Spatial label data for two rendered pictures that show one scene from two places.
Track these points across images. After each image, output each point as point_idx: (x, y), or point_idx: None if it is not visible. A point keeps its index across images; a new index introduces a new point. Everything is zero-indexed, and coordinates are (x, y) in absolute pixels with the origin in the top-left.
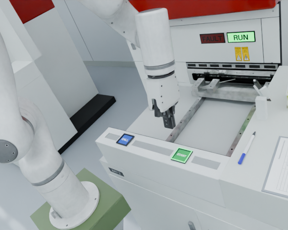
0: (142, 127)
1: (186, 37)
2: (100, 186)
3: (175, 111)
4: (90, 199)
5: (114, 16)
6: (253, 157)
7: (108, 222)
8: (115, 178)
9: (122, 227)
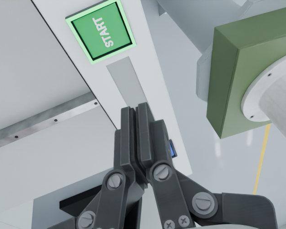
0: (86, 161)
1: None
2: (240, 92)
3: (8, 164)
4: (272, 79)
5: None
6: None
7: (272, 24)
8: None
9: (244, 9)
